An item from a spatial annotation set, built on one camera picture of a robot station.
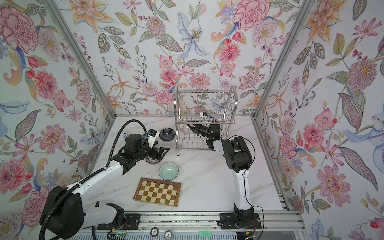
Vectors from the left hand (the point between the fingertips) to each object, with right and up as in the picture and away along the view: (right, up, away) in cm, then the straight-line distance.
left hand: (164, 146), depth 82 cm
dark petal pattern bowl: (-3, +6, +24) cm, 25 cm away
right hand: (+11, +13, +10) cm, 20 cm away
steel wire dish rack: (+36, +28, +38) cm, 59 cm away
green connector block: (+21, -39, -13) cm, 46 cm away
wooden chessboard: (-3, -24, -2) cm, 24 cm away
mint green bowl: (+1, -16, +8) cm, 17 cm away
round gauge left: (-3, -40, -11) cm, 41 cm away
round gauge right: (+4, -38, -15) cm, 41 cm away
